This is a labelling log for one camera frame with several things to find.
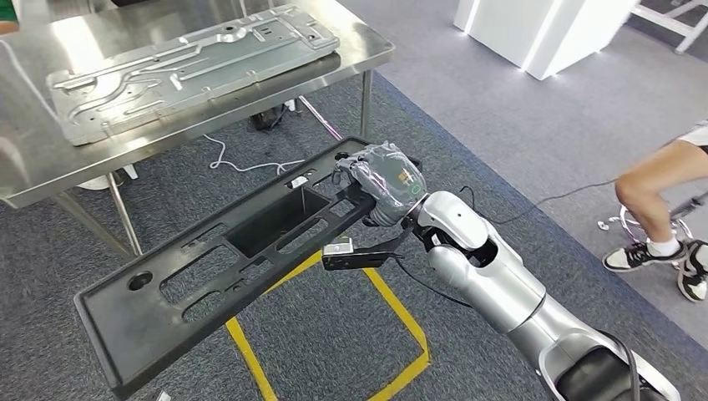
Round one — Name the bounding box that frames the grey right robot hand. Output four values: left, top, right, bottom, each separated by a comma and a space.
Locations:
331, 140, 428, 229

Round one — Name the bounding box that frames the black plastic panel part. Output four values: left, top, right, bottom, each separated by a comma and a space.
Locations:
73, 136, 424, 401

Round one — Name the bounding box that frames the black device under workbench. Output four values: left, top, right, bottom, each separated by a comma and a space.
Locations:
250, 104, 294, 132

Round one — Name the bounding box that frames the stainless steel workbench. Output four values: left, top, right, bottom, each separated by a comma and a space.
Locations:
0, 0, 397, 261

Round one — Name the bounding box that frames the pinkish metal bar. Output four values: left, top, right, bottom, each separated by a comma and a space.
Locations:
298, 96, 345, 142

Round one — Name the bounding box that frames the white display plinth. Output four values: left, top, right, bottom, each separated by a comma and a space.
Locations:
453, 0, 640, 82

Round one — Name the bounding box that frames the stamped grey metal panel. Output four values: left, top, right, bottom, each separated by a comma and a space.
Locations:
47, 4, 341, 148

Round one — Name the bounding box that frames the yellow floor tape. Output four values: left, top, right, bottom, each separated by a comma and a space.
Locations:
225, 250, 432, 401

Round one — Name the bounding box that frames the chrome stool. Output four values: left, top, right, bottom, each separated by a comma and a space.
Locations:
597, 190, 708, 272

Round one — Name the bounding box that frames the person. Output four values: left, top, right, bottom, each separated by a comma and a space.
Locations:
601, 120, 708, 304
0, 0, 20, 35

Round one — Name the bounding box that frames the thin black camera cable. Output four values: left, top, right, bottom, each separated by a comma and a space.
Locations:
393, 256, 474, 309

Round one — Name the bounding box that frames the white floor cable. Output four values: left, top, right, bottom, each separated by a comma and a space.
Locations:
201, 134, 306, 175

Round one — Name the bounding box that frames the black floor cable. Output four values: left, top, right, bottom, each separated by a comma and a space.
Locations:
458, 178, 620, 226

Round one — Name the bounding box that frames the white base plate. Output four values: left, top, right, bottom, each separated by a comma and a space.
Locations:
77, 164, 139, 192

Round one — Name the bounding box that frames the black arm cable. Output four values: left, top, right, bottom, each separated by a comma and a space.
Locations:
599, 330, 643, 401

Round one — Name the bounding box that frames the white metal frame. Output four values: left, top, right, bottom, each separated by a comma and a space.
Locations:
630, 0, 708, 55

